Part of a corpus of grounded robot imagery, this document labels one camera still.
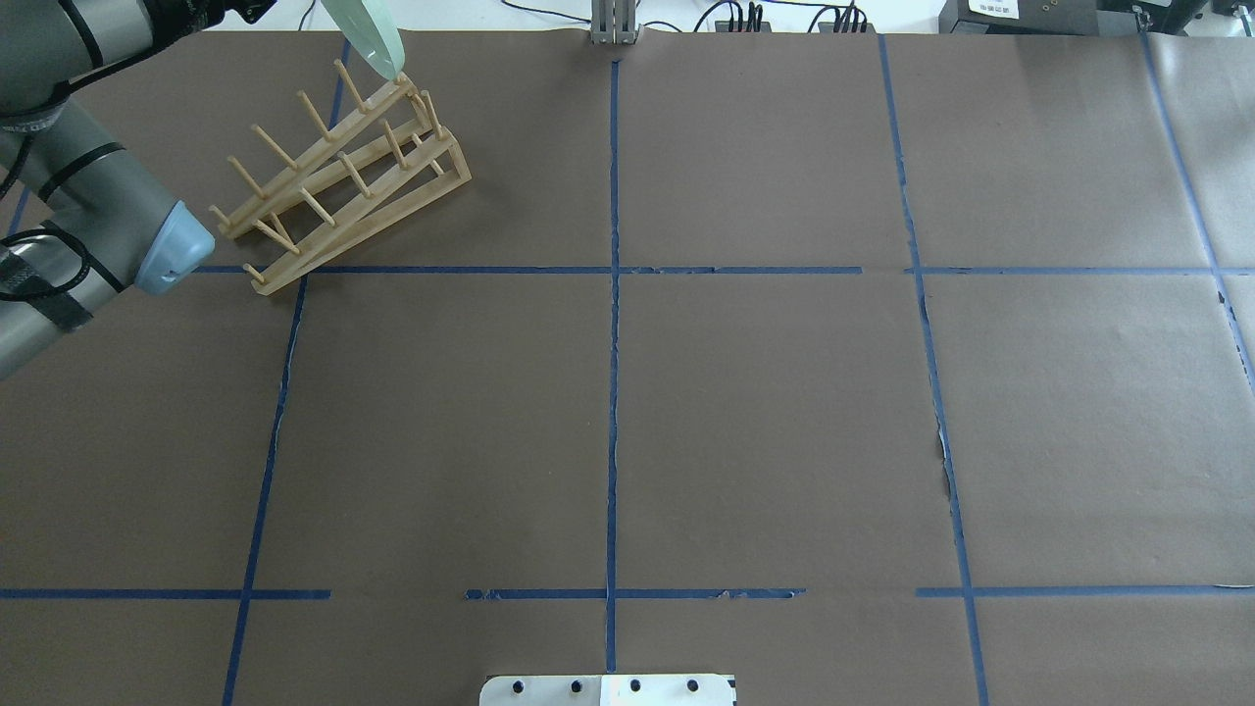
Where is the light green plate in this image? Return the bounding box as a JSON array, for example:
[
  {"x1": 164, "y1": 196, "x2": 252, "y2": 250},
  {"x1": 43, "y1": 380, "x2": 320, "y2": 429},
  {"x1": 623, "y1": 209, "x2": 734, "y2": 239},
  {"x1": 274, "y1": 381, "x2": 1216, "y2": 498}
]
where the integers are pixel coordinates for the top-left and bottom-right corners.
[{"x1": 320, "y1": 0, "x2": 405, "y2": 82}]

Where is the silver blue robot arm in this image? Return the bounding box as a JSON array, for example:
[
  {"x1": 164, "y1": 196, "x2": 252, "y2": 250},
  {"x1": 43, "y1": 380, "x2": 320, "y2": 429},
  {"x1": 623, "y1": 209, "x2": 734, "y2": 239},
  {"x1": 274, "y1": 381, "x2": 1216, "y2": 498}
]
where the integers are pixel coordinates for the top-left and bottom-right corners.
[{"x1": 1, "y1": 1, "x2": 271, "y2": 377}]

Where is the wooden dish rack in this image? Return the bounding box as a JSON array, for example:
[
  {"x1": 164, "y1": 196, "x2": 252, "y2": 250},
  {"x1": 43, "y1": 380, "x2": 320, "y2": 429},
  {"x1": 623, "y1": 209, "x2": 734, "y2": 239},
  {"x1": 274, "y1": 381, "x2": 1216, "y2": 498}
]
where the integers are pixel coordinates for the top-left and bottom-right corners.
[{"x1": 210, "y1": 60, "x2": 474, "y2": 296}]

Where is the brown paper table cover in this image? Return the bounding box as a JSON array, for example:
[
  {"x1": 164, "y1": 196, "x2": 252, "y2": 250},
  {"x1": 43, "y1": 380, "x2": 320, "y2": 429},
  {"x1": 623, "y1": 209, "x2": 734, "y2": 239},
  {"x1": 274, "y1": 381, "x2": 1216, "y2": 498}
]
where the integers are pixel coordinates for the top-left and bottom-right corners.
[{"x1": 3, "y1": 30, "x2": 1252, "y2": 705}]

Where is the aluminium frame post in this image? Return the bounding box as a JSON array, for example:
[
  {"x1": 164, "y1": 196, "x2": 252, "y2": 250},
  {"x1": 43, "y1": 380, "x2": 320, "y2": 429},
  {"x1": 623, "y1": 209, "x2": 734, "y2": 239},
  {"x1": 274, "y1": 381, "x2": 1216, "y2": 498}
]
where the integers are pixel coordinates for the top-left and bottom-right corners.
[{"x1": 590, "y1": 0, "x2": 640, "y2": 46}]

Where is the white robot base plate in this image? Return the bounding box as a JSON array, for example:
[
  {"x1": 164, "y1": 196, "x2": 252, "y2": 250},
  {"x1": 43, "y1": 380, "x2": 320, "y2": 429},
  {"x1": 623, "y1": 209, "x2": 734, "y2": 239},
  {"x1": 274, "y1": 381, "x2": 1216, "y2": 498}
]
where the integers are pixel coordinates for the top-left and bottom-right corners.
[{"x1": 478, "y1": 672, "x2": 738, "y2": 705}]

